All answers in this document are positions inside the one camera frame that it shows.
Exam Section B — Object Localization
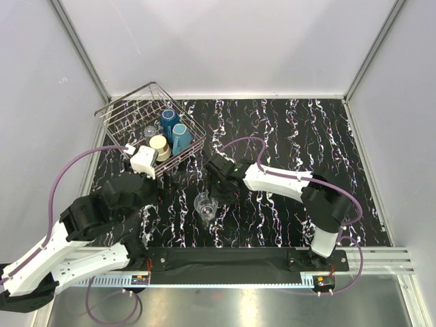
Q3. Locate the purple cable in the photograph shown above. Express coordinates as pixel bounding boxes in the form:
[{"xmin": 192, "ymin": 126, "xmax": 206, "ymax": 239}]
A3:
[
  {"xmin": 42, "ymin": 145, "xmax": 142, "ymax": 323},
  {"xmin": 219, "ymin": 137, "xmax": 364, "ymax": 296}
]

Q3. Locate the clear glass cup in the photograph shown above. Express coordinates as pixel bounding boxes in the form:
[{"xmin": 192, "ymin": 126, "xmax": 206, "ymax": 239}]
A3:
[{"xmin": 144, "ymin": 125, "xmax": 157, "ymax": 138}]

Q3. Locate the wire dish rack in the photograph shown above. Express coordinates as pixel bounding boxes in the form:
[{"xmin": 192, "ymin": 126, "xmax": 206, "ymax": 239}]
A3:
[{"xmin": 94, "ymin": 82, "xmax": 206, "ymax": 176}]

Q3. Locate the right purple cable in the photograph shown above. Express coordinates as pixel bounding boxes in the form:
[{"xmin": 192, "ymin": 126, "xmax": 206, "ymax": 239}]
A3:
[{"xmin": 219, "ymin": 137, "xmax": 364, "ymax": 296}]

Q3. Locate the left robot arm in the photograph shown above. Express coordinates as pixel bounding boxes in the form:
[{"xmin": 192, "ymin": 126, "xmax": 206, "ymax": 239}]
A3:
[{"xmin": 1, "ymin": 172, "xmax": 169, "ymax": 313}]

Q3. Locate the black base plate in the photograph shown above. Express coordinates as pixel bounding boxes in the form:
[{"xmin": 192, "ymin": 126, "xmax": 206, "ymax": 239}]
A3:
[{"xmin": 121, "ymin": 248, "xmax": 336, "ymax": 285}]

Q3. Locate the clear plastic cup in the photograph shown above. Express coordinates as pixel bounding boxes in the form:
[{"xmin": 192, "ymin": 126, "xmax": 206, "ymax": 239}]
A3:
[{"xmin": 193, "ymin": 191, "xmax": 219, "ymax": 221}]

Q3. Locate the brown paper cup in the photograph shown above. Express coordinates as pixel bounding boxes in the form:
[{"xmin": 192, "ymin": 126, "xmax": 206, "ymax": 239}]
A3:
[{"xmin": 149, "ymin": 135, "xmax": 172, "ymax": 162}]

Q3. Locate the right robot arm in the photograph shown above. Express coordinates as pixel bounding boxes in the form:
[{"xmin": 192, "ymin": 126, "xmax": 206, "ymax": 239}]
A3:
[{"xmin": 205, "ymin": 153, "xmax": 351, "ymax": 270}]

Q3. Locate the light blue floral mug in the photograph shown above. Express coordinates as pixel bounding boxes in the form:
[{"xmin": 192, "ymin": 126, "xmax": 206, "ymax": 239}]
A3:
[{"xmin": 172, "ymin": 123, "xmax": 192, "ymax": 155}]

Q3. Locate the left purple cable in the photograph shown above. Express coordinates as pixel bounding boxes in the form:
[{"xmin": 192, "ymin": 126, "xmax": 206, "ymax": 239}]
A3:
[{"xmin": 42, "ymin": 145, "xmax": 142, "ymax": 323}]

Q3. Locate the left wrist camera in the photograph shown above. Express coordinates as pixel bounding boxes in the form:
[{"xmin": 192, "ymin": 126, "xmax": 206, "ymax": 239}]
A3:
[{"xmin": 123, "ymin": 144, "xmax": 158, "ymax": 179}]

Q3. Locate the dark blue ceramic mug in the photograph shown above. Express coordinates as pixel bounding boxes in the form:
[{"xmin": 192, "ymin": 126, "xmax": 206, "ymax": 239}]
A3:
[{"xmin": 160, "ymin": 109, "xmax": 180, "ymax": 138}]

